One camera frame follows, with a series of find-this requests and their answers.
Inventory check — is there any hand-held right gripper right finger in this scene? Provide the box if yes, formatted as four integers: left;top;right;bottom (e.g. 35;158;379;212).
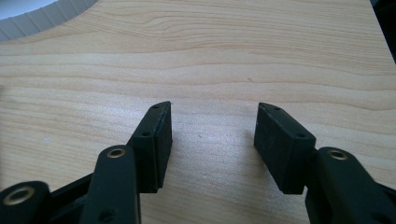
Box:
253;102;318;196

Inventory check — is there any grey ribbed round container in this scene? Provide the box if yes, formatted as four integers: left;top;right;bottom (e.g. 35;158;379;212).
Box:
0;0;99;42

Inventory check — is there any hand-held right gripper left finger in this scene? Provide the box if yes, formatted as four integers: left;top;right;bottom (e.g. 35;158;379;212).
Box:
126;100;174;194

